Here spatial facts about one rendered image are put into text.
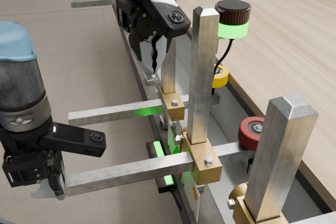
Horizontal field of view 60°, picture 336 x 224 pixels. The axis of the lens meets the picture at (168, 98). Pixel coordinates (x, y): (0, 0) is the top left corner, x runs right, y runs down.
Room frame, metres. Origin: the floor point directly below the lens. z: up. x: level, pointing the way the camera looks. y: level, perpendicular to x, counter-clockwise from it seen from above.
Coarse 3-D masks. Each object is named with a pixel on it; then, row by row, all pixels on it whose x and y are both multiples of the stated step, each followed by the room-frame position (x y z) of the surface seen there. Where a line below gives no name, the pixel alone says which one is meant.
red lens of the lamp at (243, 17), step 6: (216, 6) 0.48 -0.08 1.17; (222, 12) 0.47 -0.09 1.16; (228, 12) 0.46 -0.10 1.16; (234, 12) 0.46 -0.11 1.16; (240, 12) 0.46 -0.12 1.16; (246, 12) 0.46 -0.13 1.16; (222, 18) 0.46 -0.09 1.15; (228, 18) 0.46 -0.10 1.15; (234, 18) 0.46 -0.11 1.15; (240, 18) 0.46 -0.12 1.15; (246, 18) 0.47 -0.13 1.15
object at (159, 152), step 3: (156, 141) 0.63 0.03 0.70; (156, 144) 0.62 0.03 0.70; (159, 144) 0.62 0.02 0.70; (156, 147) 0.61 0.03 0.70; (159, 147) 0.61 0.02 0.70; (156, 150) 0.60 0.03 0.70; (159, 150) 0.60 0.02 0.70; (159, 153) 0.59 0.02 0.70; (162, 153) 0.59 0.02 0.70; (159, 156) 0.57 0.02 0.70; (165, 177) 0.50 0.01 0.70; (168, 177) 0.50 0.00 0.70; (165, 180) 0.49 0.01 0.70; (168, 180) 0.49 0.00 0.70; (171, 180) 0.49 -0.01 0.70; (168, 183) 0.48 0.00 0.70
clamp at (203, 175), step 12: (180, 132) 0.51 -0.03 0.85; (192, 144) 0.45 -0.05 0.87; (204, 144) 0.45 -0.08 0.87; (192, 156) 0.42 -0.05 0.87; (204, 156) 0.42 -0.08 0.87; (216, 156) 0.42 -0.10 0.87; (204, 168) 0.39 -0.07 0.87; (216, 168) 0.39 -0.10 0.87; (204, 180) 0.39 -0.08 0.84; (216, 180) 0.39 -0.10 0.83
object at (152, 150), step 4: (148, 144) 0.62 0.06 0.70; (152, 144) 0.62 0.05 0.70; (148, 148) 0.61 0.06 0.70; (152, 148) 0.61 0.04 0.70; (152, 152) 0.59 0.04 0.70; (152, 156) 0.57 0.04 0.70; (156, 156) 0.57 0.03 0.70; (160, 180) 0.49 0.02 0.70; (164, 180) 0.49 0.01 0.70; (160, 184) 0.48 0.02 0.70; (164, 184) 0.48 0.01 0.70
